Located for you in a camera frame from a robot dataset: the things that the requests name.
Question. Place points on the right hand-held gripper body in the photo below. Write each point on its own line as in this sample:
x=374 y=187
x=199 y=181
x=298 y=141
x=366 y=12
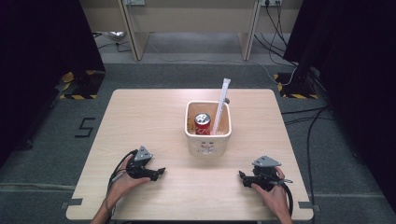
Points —
x=264 y=175

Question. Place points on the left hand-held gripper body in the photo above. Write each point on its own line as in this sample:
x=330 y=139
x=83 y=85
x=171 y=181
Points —
x=140 y=166

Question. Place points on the cream square bin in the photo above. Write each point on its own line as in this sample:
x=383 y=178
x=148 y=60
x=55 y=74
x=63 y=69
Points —
x=208 y=144

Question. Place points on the red soda can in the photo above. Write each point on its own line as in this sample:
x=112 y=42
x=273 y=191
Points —
x=202 y=123

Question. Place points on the white plastic straw wrapper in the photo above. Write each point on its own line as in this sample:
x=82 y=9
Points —
x=220 y=105

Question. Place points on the person's right hand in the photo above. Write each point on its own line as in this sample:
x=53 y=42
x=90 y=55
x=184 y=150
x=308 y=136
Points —
x=274 y=199

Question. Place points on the person's left hand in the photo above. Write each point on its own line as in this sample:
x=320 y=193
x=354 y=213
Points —
x=123 y=186

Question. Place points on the grey tape strip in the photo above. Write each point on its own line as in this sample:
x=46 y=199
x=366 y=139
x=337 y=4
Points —
x=72 y=202
x=308 y=205

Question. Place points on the dark round table grommet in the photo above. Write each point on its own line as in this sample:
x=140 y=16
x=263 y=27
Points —
x=228 y=100

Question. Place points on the stand base with hazard tape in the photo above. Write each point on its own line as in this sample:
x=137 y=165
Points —
x=81 y=85
x=295 y=88

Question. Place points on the crumpled silver foil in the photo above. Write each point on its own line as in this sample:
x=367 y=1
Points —
x=114 y=35

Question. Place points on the black curtain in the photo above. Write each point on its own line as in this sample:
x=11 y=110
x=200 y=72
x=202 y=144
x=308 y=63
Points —
x=37 y=62
x=358 y=77

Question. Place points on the wall power outlet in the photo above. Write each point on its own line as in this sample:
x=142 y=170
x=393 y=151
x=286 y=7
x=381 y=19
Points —
x=271 y=2

